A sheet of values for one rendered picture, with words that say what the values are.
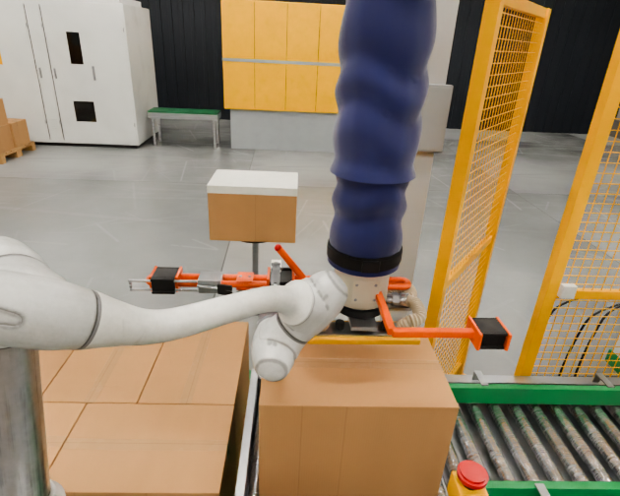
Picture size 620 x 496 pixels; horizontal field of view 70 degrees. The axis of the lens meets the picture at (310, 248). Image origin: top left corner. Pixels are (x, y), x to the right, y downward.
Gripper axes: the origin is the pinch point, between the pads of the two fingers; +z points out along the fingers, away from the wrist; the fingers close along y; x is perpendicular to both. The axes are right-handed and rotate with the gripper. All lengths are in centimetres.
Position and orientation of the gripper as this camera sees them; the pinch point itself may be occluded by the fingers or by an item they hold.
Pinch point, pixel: (276, 280)
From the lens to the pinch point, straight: 138.9
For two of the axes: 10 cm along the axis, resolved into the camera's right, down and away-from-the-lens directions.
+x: 10.0, 0.2, 0.6
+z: -0.5, -4.2, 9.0
